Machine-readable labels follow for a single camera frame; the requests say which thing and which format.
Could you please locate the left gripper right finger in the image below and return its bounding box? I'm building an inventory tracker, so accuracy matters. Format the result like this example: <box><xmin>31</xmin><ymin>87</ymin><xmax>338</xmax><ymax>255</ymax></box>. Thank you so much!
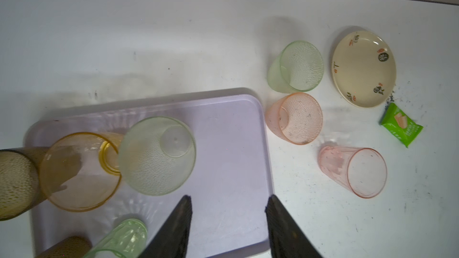
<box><xmin>265</xmin><ymin>195</ymin><xmax>322</xmax><ymax>258</ymax></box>

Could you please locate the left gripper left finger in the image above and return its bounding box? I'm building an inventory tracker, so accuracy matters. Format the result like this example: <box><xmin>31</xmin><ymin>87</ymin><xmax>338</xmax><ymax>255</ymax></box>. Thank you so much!
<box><xmin>139</xmin><ymin>195</ymin><xmax>192</xmax><ymax>258</ymax></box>

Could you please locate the bright green glass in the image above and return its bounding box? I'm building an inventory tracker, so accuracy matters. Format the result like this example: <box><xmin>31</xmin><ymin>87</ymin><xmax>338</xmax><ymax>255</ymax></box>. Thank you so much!
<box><xmin>84</xmin><ymin>219</ymin><xmax>148</xmax><ymax>258</ymax></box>

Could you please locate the pale green large glass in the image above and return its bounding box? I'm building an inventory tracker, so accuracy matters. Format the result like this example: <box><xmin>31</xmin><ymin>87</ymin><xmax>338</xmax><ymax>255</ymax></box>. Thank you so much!
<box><xmin>118</xmin><ymin>117</ymin><xmax>197</xmax><ymax>197</ymax></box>

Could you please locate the brown textured glass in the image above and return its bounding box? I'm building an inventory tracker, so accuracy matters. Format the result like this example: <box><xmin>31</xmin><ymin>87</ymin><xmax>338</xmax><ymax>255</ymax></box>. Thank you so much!
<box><xmin>36</xmin><ymin>236</ymin><xmax>92</xmax><ymax>258</ymax></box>
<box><xmin>1</xmin><ymin>147</ymin><xmax>48</xmax><ymax>221</ymax></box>

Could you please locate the amber yellow glass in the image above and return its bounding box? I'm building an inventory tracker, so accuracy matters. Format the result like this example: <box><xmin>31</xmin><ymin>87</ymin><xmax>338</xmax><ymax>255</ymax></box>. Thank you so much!
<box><xmin>39</xmin><ymin>132</ymin><xmax>124</xmax><ymax>212</ymax></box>

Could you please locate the pink glass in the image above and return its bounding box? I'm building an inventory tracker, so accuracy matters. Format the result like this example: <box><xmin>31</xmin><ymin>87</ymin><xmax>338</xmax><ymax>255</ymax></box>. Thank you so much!
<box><xmin>265</xmin><ymin>93</ymin><xmax>323</xmax><ymax>145</ymax></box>
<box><xmin>318</xmin><ymin>146</ymin><xmax>388</xmax><ymax>199</ymax></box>

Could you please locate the lilac plastic tray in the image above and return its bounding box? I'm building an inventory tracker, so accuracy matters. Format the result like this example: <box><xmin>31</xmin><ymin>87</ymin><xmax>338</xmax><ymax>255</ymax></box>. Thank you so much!
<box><xmin>25</xmin><ymin>94</ymin><xmax>273</xmax><ymax>258</ymax></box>

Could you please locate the pink glass front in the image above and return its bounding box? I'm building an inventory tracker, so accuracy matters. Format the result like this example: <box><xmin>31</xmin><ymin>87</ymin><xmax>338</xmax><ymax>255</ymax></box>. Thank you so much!
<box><xmin>318</xmin><ymin>146</ymin><xmax>388</xmax><ymax>199</ymax></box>

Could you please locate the green snack packet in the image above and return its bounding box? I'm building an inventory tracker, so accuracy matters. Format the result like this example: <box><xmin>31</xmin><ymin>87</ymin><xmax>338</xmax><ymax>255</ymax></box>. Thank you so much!
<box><xmin>380</xmin><ymin>103</ymin><xmax>424</xmax><ymax>148</ymax></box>

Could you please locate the pale green far glass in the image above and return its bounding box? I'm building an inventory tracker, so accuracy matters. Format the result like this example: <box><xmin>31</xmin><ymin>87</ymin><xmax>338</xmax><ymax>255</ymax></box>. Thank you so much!
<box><xmin>267</xmin><ymin>41</ymin><xmax>325</xmax><ymax>94</ymax></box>

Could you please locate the cream small plate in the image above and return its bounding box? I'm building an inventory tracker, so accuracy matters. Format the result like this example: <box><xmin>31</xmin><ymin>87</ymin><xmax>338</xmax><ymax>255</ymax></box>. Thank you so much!
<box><xmin>331</xmin><ymin>30</ymin><xmax>397</xmax><ymax>108</ymax></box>

